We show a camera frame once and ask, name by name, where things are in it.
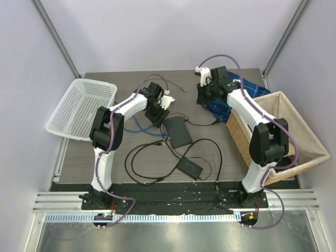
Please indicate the black network switch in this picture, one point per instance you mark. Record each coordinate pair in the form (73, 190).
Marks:
(178, 132)

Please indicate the blue plaid cloth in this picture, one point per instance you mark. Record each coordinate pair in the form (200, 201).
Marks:
(222, 111)

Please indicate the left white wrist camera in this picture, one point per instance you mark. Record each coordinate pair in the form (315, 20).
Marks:
(166, 100)

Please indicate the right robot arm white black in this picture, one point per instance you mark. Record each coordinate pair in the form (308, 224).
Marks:
(268, 142)

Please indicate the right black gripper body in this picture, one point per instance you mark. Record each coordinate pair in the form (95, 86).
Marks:
(207, 93)

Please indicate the black power adapter brick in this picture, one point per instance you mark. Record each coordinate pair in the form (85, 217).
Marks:
(189, 168)

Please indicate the white perforated plastic basket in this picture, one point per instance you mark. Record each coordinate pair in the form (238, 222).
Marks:
(74, 114)

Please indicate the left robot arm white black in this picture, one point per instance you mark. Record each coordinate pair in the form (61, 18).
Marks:
(108, 126)

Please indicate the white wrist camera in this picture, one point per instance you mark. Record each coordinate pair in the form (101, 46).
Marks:
(166, 100)
(205, 75)

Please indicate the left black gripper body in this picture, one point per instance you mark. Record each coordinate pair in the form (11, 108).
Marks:
(156, 113)

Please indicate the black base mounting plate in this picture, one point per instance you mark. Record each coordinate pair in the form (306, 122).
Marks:
(173, 195)

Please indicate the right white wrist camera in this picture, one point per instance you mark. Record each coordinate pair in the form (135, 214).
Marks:
(205, 75)

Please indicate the aluminium frame rail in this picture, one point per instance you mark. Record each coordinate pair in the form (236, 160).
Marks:
(65, 207)

